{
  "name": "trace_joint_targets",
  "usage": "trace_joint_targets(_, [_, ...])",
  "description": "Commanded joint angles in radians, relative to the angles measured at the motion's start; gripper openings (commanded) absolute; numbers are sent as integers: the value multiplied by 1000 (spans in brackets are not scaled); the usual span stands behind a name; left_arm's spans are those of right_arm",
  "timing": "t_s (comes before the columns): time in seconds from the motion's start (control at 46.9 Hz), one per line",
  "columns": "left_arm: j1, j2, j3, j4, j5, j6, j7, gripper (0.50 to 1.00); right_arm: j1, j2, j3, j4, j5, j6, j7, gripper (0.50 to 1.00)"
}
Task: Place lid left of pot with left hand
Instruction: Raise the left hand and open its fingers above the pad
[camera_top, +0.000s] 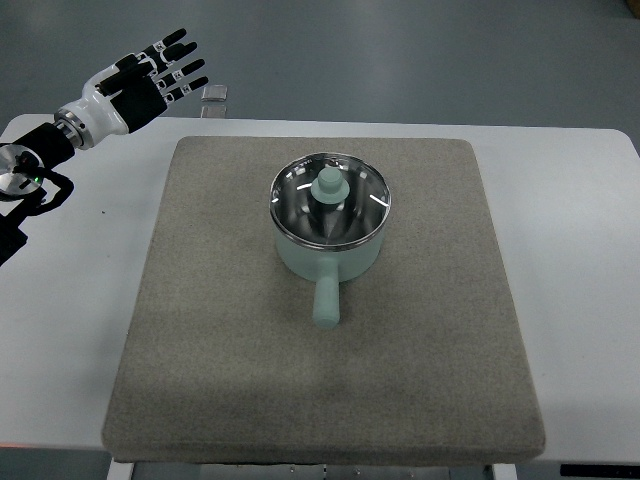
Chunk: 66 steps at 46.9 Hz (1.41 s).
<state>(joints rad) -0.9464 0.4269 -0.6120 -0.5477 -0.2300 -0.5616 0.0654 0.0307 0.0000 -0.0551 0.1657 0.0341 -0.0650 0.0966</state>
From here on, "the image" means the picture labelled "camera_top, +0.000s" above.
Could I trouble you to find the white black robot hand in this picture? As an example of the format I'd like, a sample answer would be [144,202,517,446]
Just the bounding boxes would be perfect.
[54,28,208,150]

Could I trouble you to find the glass lid with green knob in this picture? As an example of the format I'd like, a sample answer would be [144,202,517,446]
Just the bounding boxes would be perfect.
[270,152,391,251]

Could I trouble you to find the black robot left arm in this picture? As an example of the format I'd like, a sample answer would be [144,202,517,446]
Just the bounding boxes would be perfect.
[1,120,82,263]

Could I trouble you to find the metal floor plate near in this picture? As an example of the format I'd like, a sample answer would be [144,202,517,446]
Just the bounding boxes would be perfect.
[200,104,227,119]

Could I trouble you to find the metal floor plate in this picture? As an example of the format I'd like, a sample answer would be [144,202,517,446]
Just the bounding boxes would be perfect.
[201,85,228,102]
[200,104,227,119]

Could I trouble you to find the metal floor plate far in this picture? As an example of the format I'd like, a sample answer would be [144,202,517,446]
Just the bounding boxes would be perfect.
[201,85,228,102]

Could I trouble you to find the mint green saucepan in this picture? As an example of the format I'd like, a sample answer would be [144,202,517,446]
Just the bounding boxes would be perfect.
[272,155,389,330]

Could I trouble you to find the grey felt mat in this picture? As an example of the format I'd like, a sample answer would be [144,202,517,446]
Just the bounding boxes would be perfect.
[102,137,546,466]

